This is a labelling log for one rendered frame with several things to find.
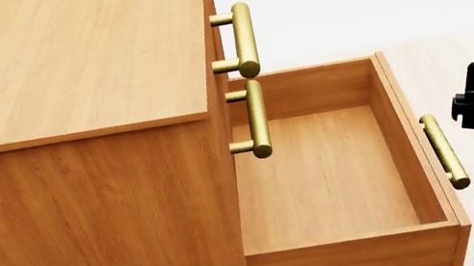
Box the open wooden drawer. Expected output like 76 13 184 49
213 40 474 266

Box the wooden cabinet body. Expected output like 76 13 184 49
0 0 262 266

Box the brass drawer bar handle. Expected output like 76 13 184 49
418 108 473 196

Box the slim brass bar handle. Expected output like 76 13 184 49
217 78 276 165

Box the large brass bar handle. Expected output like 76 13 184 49
200 0 263 86

